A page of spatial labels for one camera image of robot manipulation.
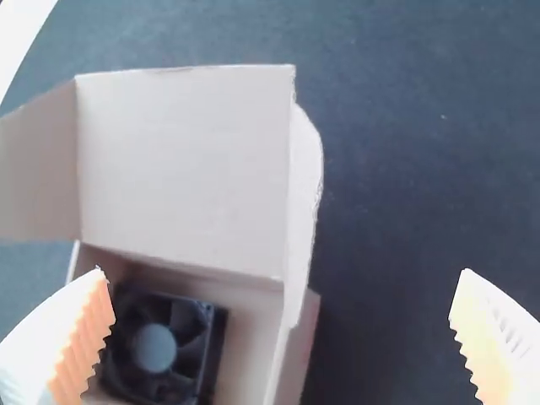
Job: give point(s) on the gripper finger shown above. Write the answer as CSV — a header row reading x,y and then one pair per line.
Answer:
x,y
63,333
498,337

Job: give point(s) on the black square fan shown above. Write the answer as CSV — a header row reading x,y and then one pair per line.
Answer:
x,y
156,346

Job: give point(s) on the cardboard box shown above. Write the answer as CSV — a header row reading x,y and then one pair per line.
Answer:
x,y
181,169

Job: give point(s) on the black mat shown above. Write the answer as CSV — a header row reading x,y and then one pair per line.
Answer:
x,y
422,169

